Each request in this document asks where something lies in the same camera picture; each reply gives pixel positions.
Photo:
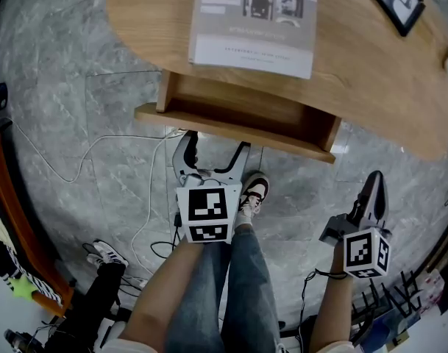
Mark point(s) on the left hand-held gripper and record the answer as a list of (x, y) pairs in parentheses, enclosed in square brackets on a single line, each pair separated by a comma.
[(209, 212)]

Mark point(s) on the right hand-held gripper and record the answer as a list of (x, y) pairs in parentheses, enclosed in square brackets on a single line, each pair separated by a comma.
[(367, 252)]

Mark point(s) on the wooden drawer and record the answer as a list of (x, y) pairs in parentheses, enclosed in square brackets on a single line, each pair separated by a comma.
[(245, 112)]

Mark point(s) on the person's left forearm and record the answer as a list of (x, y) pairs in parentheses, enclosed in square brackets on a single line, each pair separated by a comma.
[(165, 289)]

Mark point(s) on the person's right forearm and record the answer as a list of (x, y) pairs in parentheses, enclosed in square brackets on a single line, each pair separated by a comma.
[(332, 307)]

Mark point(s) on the wooden coffee table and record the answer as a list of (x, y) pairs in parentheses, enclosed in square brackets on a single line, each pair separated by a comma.
[(374, 86)]

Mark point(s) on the person's right shoe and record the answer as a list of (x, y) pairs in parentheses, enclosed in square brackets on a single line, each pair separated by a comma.
[(255, 189)]

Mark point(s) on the black woven chair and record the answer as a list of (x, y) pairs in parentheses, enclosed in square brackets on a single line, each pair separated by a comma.
[(385, 307)]

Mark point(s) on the grey photo book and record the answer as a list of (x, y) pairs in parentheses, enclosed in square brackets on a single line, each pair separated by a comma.
[(253, 46)]

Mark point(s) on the person's blue jeans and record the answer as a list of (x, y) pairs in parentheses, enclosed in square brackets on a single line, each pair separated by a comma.
[(245, 289)]

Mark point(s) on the orange wooden sofa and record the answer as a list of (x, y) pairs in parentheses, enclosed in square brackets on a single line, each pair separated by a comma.
[(25, 234)]

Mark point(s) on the person's white shirt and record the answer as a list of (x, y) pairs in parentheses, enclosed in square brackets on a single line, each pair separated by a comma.
[(128, 346)]

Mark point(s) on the black white striped blanket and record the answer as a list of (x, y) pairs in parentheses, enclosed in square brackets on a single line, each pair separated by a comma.
[(3, 241)]

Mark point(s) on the green star cushion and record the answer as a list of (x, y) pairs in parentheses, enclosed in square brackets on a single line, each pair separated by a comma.
[(23, 288)]

